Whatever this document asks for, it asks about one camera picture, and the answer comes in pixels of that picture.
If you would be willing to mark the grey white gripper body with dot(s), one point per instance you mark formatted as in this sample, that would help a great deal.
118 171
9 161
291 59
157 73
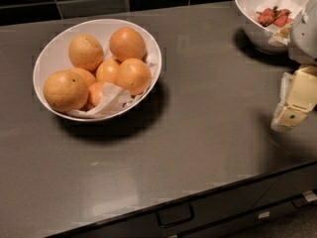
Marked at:
306 34

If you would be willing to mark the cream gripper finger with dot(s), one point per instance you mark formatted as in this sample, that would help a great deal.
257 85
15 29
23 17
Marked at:
285 85
301 100

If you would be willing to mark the white bowl with strawberries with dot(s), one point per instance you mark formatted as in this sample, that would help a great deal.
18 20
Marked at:
257 34

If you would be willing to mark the white paper in strawberry bowl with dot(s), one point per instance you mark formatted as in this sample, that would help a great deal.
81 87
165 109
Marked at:
279 36

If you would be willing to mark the lower partly hidden orange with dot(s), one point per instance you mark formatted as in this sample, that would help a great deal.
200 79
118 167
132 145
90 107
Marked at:
95 94

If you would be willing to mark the white bowl with oranges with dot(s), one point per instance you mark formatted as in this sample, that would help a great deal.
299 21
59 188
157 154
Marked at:
54 56

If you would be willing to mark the small left middle orange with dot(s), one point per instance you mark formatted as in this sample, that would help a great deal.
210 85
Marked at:
85 74

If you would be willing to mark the red strawberries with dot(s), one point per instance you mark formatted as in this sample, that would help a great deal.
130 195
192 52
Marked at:
274 16

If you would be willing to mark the dark lower drawer front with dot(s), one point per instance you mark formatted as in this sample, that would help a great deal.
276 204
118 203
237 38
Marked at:
254 217

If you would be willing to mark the dark drawer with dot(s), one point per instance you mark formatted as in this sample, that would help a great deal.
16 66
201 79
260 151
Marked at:
168 219
254 217

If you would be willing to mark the white paper liner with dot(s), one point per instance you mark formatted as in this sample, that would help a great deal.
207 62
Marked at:
116 100

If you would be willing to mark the dark upper drawer front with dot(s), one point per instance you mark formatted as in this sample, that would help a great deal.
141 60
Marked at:
168 219

